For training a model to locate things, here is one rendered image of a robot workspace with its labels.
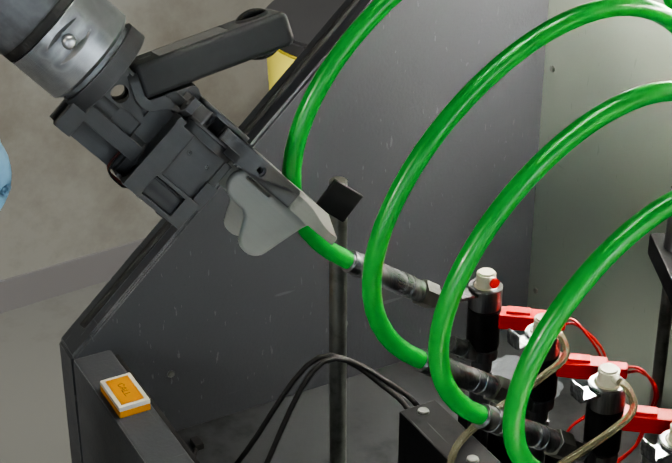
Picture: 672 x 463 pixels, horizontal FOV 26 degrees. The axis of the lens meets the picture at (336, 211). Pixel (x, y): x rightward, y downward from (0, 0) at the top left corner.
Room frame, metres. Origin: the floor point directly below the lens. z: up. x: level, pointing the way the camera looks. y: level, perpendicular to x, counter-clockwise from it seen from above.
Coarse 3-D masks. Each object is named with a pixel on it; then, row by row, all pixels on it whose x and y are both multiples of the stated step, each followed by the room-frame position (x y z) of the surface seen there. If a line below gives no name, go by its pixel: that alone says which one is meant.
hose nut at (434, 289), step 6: (426, 282) 1.00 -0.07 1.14; (432, 282) 1.00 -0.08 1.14; (432, 288) 1.00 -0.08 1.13; (438, 288) 1.00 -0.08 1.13; (426, 294) 0.99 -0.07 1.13; (432, 294) 0.99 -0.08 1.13; (438, 294) 1.00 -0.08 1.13; (420, 300) 0.99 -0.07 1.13; (426, 300) 0.99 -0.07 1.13; (432, 300) 0.99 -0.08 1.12; (426, 306) 1.00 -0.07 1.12; (432, 306) 0.99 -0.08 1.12
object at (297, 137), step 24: (384, 0) 0.98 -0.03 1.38; (360, 24) 0.97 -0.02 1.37; (336, 48) 0.96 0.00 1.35; (336, 72) 0.96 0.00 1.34; (312, 96) 0.95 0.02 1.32; (312, 120) 0.95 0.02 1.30; (288, 144) 0.94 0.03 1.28; (288, 168) 0.94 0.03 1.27; (312, 240) 0.95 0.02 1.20; (336, 264) 0.96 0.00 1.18
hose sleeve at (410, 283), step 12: (360, 264) 0.96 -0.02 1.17; (384, 264) 0.98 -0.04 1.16; (360, 276) 0.96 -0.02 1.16; (384, 276) 0.97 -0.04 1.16; (396, 276) 0.98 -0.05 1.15; (408, 276) 0.99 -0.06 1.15; (384, 288) 0.98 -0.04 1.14; (396, 288) 0.98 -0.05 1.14; (408, 288) 0.98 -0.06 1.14; (420, 288) 0.99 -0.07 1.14
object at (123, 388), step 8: (112, 384) 1.11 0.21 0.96; (120, 384) 1.11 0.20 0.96; (128, 384) 1.11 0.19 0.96; (104, 392) 1.11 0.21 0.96; (120, 392) 1.10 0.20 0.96; (128, 392) 1.10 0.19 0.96; (136, 392) 1.10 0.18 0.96; (120, 400) 1.09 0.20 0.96; (128, 400) 1.09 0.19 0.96; (136, 400) 1.09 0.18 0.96; (136, 408) 1.08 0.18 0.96; (144, 408) 1.09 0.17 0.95; (120, 416) 1.08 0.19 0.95
